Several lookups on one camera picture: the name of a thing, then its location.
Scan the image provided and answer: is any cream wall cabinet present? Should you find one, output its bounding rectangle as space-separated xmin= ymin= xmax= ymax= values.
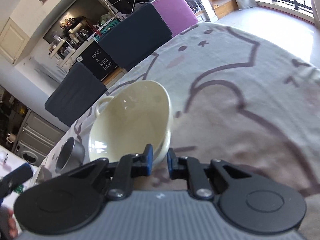
xmin=0 ymin=17 xmax=32 ymax=67

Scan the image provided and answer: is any cartoon printed tablecloth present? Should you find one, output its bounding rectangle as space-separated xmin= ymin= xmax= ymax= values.
xmin=35 ymin=21 xmax=320 ymax=240

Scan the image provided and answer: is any dark grey chair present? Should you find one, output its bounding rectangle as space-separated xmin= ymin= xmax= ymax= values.
xmin=98 ymin=2 xmax=173 ymax=72
xmin=44 ymin=62 xmax=108 ymax=128

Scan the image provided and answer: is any cream ceramic bowl with handles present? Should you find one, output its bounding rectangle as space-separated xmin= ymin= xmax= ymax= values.
xmin=88 ymin=80 xmax=173 ymax=168

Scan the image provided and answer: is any grey kitchen base cabinet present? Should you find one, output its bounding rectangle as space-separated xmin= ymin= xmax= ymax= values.
xmin=15 ymin=109 xmax=65 ymax=167

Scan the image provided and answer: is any cluttered white shelf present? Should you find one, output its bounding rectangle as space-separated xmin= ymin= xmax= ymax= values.
xmin=49 ymin=16 xmax=100 ymax=60

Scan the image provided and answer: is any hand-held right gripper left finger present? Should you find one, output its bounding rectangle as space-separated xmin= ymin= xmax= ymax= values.
xmin=59 ymin=144 xmax=153 ymax=201

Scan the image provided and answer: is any black lettered sign board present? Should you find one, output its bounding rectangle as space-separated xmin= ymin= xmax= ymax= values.
xmin=82 ymin=45 xmax=119 ymax=80

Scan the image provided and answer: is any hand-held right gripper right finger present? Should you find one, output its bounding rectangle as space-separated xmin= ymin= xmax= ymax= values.
xmin=167 ymin=148 xmax=253 ymax=200

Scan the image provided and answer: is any washing machine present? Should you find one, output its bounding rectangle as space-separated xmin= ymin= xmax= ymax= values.
xmin=15 ymin=141 xmax=47 ymax=167

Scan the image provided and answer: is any teal crate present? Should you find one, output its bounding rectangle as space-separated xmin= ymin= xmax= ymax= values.
xmin=94 ymin=15 xmax=120 ymax=43

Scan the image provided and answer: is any person's left hand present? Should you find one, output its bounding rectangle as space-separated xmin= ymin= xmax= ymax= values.
xmin=5 ymin=209 xmax=19 ymax=239

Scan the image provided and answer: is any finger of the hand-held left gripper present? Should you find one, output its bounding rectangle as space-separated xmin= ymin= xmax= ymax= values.
xmin=0 ymin=162 xmax=34 ymax=200

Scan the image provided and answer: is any round steel bowl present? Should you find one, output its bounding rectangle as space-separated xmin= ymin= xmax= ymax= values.
xmin=55 ymin=137 xmax=86 ymax=174

